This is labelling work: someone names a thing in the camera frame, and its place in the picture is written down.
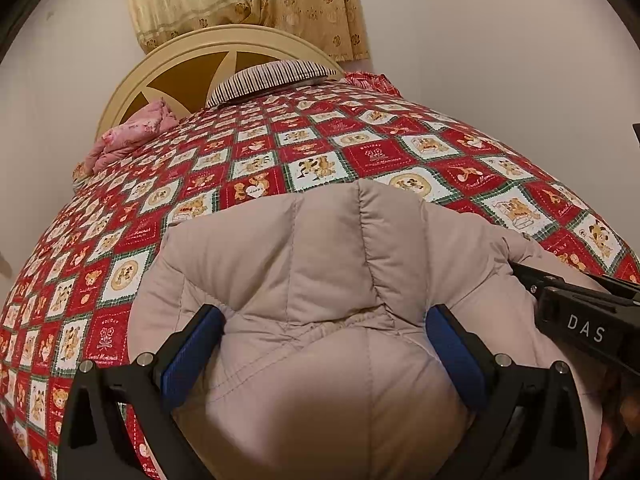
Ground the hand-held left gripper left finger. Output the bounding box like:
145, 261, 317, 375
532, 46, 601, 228
57, 304, 226, 480

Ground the red checkered printed bedspread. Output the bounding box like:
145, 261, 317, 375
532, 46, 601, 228
0, 71, 640, 480

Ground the black white striped pillow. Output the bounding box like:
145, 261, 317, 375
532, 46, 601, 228
205, 60, 337, 108

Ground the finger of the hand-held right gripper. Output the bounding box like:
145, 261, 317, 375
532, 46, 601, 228
510, 260, 640, 307

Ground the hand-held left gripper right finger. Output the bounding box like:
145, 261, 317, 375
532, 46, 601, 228
425, 304, 591, 480

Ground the beige puffer jacket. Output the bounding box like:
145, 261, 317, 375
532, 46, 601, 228
127, 179, 626, 480

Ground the cream arched headboard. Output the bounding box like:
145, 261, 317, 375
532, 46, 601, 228
95, 25, 347, 143

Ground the pink floral pillow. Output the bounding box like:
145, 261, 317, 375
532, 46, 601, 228
82, 100, 178, 176

